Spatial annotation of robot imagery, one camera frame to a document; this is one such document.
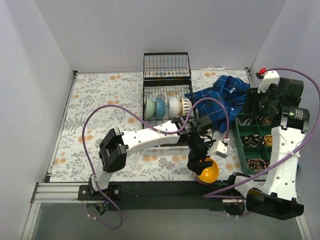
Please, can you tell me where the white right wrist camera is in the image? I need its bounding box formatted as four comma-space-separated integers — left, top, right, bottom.
257, 68, 280, 94

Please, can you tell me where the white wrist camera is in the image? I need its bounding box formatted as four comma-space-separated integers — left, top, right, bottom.
257, 68, 280, 94
211, 140, 229, 159

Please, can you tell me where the black wire dish rack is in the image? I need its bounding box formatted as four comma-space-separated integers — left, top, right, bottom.
142, 52, 193, 126

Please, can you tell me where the orange ceramic bowl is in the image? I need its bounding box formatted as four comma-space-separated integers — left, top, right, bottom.
192, 157, 220, 185

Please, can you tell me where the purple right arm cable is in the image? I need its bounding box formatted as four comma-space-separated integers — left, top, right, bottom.
203, 67, 320, 218

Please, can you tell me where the blue ceramic bowl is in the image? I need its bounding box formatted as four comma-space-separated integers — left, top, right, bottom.
155, 97, 166, 119

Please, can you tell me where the aluminium frame rail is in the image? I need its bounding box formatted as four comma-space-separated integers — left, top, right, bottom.
29, 181, 87, 204

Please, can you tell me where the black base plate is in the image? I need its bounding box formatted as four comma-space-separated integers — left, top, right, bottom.
76, 180, 257, 212

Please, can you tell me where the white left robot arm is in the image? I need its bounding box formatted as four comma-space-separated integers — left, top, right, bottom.
89, 116, 217, 200

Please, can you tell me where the green compartment tray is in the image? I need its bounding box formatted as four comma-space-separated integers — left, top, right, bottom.
232, 113, 273, 175

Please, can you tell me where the white bowl with blue leaves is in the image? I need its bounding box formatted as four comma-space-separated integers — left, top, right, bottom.
180, 97, 192, 116

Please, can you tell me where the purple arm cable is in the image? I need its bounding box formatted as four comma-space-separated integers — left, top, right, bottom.
203, 67, 320, 218
81, 97, 231, 230

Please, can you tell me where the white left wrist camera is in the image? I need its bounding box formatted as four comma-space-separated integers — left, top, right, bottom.
211, 140, 229, 159

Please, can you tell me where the floral table mat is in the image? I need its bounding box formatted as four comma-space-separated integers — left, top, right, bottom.
48, 68, 262, 183

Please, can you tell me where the plain white bowl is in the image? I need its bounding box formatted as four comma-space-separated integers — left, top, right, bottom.
168, 96, 181, 119

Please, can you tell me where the pale green ceramic bowl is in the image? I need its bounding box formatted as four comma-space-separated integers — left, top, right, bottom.
144, 97, 156, 119

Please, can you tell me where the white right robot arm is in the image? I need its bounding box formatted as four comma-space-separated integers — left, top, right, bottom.
226, 77, 310, 220

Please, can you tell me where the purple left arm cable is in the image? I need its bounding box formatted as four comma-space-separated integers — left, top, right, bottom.
81, 97, 231, 230

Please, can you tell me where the blue plaid shirt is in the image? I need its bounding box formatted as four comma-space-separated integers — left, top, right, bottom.
184, 75, 251, 133

